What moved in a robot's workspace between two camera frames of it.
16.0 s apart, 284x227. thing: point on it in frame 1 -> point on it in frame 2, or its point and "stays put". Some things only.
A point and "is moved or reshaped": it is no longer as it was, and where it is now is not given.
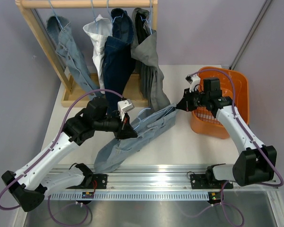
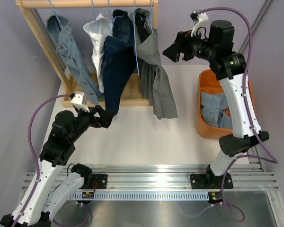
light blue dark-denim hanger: (113, 20) stays put
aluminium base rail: (151, 182) stays put
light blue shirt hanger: (93, 15) stays put
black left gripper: (126, 131) -> (106, 117)
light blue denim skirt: (115, 152) is moved or reshaped
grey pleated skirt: (144, 48) stays put
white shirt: (99, 30) stays put
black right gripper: (186, 103) -> (182, 43)
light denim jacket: (62, 32) stays put
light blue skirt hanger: (146, 119) -> (135, 36)
